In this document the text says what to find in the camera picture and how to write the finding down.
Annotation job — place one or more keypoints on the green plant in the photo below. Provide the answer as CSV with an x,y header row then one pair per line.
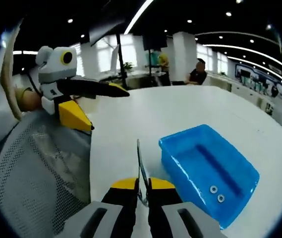
x,y
128,66

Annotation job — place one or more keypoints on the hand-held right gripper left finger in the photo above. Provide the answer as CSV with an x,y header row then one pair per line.
x,y
121,198

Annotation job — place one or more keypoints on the black screen on stand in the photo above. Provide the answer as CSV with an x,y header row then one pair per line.
x,y
154,42

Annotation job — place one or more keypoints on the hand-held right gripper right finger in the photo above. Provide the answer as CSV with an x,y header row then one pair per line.
x,y
164,198

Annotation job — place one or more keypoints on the black pole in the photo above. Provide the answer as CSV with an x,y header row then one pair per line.
x,y
121,62

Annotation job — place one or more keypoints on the person's left forearm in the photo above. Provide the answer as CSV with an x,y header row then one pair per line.
x,y
7,74

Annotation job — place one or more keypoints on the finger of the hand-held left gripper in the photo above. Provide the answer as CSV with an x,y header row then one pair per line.
x,y
91,88
72,115

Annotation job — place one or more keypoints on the blue plastic container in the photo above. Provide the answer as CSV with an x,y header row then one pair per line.
x,y
205,158

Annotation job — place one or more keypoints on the white office desk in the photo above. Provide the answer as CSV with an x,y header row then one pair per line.
x,y
140,77

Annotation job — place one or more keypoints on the small metal washer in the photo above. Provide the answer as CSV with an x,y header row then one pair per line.
x,y
221,197
213,189

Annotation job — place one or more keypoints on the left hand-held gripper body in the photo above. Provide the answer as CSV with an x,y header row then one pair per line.
x,y
54,67

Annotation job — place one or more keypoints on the white table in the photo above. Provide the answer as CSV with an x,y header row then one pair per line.
x,y
180,109

